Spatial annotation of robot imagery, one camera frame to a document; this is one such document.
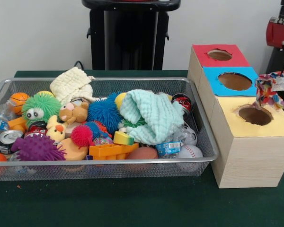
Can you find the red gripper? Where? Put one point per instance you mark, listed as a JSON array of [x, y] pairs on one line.
[[280, 35]]

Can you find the colourful patterned cloth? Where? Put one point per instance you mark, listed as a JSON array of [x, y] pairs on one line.
[[267, 92]]

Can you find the mint green waffle cloth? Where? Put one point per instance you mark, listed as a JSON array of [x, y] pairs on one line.
[[153, 113]]

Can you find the green spiky rubber ball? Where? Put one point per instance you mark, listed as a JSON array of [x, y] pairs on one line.
[[41, 106]]

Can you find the wooden box with three holes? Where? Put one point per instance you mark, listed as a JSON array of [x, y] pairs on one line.
[[251, 160]]

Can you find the shallow silver mesh bin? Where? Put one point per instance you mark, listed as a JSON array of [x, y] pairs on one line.
[[109, 170]]

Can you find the black equipment stand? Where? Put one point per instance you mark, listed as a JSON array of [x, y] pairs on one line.
[[274, 63]]

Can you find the white baseball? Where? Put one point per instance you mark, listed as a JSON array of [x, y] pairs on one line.
[[190, 151]]

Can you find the blue spiky rubber ball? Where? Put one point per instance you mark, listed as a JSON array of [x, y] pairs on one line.
[[104, 112]]

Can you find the orange plastic toy brick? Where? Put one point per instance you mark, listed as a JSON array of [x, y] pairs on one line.
[[109, 150]]

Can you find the cream waffle cloth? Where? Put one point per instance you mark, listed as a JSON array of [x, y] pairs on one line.
[[71, 85]]

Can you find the purple spiky rubber ball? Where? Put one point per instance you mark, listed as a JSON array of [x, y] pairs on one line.
[[36, 147]]

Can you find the orange toy basketball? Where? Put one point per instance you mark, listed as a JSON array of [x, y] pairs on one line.
[[20, 101]]

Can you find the black silver-topped drink can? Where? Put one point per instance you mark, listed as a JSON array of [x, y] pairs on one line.
[[8, 139]]

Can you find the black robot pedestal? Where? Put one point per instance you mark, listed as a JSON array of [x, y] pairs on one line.
[[130, 35]]

